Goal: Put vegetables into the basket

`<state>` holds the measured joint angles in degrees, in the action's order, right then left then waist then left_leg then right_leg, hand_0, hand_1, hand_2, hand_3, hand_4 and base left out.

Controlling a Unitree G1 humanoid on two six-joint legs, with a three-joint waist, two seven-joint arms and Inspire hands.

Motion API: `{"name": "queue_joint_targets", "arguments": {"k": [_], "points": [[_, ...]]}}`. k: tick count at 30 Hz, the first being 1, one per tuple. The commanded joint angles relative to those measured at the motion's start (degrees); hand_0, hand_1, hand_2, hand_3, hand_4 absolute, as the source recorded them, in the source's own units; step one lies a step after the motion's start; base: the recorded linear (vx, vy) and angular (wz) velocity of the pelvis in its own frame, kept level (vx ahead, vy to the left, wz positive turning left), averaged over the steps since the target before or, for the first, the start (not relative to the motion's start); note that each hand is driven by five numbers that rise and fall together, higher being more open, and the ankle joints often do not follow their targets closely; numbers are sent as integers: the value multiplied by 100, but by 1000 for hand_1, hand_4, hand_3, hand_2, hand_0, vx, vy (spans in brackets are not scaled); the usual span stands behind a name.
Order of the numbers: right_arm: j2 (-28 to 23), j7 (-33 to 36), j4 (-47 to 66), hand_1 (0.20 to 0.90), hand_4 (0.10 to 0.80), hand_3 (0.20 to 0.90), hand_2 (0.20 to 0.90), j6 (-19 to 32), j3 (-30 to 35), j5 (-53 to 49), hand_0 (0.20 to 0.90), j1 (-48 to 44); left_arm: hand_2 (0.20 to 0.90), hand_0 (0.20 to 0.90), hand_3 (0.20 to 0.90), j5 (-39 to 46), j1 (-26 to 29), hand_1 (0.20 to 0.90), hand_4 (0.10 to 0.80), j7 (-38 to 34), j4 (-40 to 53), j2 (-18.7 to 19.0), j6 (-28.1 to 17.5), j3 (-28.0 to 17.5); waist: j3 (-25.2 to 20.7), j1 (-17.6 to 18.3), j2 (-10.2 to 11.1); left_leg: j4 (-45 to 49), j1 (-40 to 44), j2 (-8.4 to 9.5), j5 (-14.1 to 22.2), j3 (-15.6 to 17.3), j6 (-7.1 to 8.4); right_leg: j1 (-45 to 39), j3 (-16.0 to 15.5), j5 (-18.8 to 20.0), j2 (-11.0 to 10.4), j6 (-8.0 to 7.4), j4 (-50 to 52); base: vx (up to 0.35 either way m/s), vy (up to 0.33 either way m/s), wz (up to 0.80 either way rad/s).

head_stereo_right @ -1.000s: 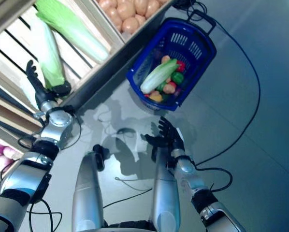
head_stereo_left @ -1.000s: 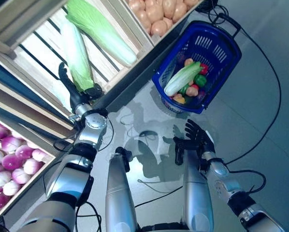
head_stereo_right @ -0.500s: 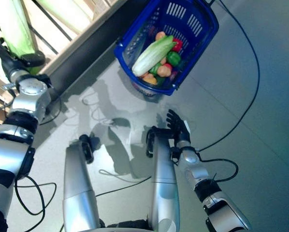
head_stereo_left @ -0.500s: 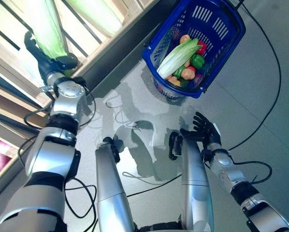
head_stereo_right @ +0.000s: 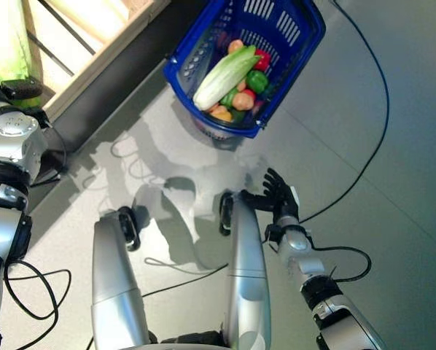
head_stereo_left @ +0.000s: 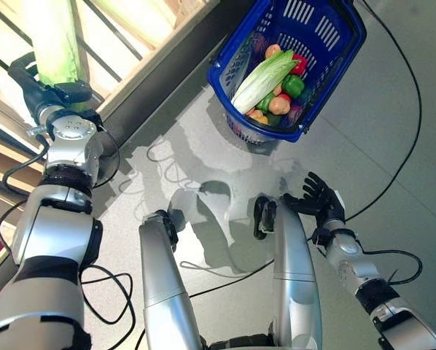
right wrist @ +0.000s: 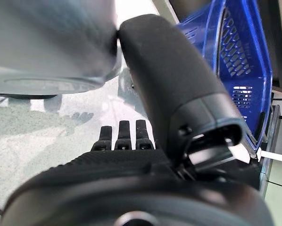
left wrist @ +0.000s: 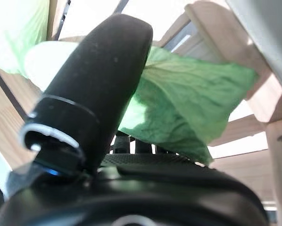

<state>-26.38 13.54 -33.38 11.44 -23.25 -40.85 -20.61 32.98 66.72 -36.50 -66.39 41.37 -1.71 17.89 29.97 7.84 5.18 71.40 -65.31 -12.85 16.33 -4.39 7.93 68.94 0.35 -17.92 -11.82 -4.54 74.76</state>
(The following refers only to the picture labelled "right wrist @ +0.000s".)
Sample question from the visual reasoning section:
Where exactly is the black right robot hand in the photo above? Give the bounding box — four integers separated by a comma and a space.
0, 13, 274, 226

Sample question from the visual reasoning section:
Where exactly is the blue plastic shopping basket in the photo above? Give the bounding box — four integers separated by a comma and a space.
174, 0, 274, 156

